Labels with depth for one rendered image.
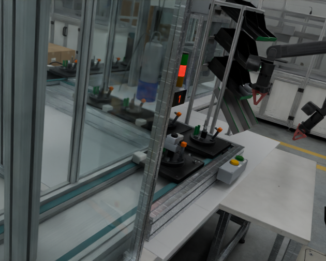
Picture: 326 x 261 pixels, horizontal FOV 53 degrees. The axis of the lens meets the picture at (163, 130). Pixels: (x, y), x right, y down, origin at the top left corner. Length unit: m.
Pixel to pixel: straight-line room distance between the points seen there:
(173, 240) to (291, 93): 4.66
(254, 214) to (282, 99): 4.31
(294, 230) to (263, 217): 0.13
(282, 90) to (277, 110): 0.34
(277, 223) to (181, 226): 0.42
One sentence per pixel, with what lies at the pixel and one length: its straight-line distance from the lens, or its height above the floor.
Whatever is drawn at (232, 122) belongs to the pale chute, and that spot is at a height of 1.05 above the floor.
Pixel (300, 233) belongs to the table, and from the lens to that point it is 1.49.
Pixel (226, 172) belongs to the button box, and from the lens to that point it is 1.53.
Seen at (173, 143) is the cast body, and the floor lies 1.06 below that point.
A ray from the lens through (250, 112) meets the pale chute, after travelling 2.14.
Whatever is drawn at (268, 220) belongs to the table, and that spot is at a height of 0.86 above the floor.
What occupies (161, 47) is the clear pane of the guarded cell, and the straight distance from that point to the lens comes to 0.74.
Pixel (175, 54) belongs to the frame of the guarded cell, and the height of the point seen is 1.51.
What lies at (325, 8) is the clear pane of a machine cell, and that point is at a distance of 5.57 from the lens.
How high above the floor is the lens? 1.62
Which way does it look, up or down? 21 degrees down
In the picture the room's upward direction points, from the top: 11 degrees clockwise
